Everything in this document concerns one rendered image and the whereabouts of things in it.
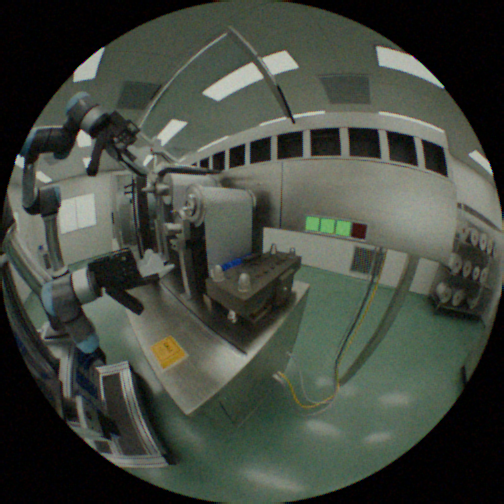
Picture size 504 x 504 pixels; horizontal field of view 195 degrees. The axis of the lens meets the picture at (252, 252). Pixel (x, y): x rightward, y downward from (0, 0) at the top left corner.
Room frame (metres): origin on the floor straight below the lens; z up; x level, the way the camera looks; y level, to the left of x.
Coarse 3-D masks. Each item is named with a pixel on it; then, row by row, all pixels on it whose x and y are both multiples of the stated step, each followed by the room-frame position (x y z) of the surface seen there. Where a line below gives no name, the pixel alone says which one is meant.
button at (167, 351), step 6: (162, 342) 0.21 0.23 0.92; (168, 342) 0.21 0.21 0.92; (174, 342) 0.22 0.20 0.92; (150, 348) 0.18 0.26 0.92; (156, 348) 0.18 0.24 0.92; (162, 348) 0.19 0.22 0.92; (168, 348) 0.19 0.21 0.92; (174, 348) 0.20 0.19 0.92; (180, 348) 0.20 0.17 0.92; (156, 354) 0.17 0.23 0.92; (162, 354) 0.17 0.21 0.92; (168, 354) 0.18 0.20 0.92; (174, 354) 0.18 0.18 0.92; (180, 354) 0.19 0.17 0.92; (162, 360) 0.15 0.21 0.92; (168, 360) 0.16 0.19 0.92; (174, 360) 0.17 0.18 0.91; (162, 366) 0.14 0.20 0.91; (168, 366) 0.15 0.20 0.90
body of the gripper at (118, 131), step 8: (112, 112) 0.23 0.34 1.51; (104, 120) 0.21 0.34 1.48; (112, 120) 0.24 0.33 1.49; (120, 120) 0.25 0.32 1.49; (128, 120) 0.26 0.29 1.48; (96, 128) 0.20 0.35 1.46; (104, 128) 0.22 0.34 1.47; (112, 128) 0.24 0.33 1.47; (120, 128) 0.25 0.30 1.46; (128, 128) 0.26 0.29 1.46; (96, 136) 0.23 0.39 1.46; (112, 136) 0.24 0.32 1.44; (120, 136) 0.26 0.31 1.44; (128, 136) 0.28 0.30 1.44; (136, 136) 0.29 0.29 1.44; (104, 144) 0.23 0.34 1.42; (128, 144) 0.28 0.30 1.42; (112, 152) 0.26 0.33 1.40
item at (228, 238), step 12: (240, 216) 0.57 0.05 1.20; (216, 228) 0.47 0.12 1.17; (228, 228) 0.52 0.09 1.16; (240, 228) 0.57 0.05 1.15; (216, 240) 0.47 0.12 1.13; (228, 240) 0.52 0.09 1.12; (240, 240) 0.57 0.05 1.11; (216, 252) 0.47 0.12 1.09; (228, 252) 0.51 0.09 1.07; (240, 252) 0.57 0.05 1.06; (216, 264) 0.47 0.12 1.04
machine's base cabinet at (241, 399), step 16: (304, 304) 0.55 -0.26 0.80; (288, 320) 0.38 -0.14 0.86; (288, 336) 0.43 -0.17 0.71; (272, 352) 0.31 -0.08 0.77; (256, 368) 0.23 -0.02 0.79; (272, 368) 0.34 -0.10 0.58; (240, 384) 0.17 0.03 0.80; (256, 384) 0.24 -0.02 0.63; (272, 384) 0.39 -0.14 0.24; (224, 400) 0.12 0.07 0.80; (240, 400) 0.17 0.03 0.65; (256, 400) 0.26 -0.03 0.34; (208, 416) 0.07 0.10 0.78; (224, 416) 0.10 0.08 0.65; (240, 416) 0.15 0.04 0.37
